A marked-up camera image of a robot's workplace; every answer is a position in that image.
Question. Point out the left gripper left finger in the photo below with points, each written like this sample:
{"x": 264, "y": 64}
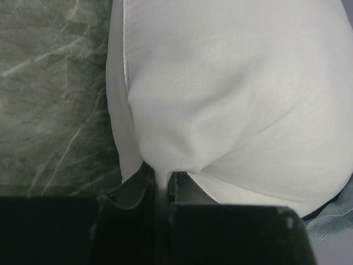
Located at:
{"x": 108, "y": 229}

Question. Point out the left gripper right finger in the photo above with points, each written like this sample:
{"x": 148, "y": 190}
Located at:
{"x": 204, "y": 232}

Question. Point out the striped blue grey pillowcase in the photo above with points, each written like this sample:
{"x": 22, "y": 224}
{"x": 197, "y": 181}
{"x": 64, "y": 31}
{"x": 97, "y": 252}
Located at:
{"x": 332, "y": 219}

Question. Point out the white pillow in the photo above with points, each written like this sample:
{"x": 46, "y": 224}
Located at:
{"x": 253, "y": 99}

